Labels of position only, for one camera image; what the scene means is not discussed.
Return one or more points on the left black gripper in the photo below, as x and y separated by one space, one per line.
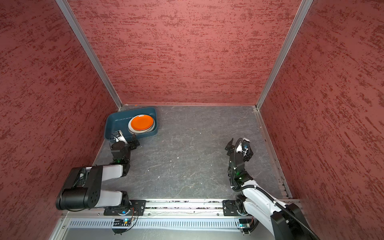
133 146

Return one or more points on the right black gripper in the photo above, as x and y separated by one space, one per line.
232 148

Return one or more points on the white plate black flower outline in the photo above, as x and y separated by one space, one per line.
136 132

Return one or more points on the orange plate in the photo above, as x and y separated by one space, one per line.
141 122

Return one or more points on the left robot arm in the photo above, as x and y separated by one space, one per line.
83 187

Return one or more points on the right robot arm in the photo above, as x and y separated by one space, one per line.
283 221

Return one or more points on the teal plastic bin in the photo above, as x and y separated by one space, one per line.
120 122

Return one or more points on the right circuit board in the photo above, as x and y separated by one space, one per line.
244 223

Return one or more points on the circuit board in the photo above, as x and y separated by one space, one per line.
244 223
121 223

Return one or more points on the left circuit board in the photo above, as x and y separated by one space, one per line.
121 223

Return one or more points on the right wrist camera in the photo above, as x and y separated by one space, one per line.
247 151

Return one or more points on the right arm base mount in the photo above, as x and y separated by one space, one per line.
232 208

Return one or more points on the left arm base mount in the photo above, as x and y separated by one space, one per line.
134 208

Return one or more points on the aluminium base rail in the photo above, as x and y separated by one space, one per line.
174 208

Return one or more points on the left aluminium corner post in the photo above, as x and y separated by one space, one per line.
79 33

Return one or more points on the aluminium corner post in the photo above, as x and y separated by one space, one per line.
79 33
291 35

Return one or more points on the right aluminium corner post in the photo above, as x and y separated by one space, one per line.
291 35

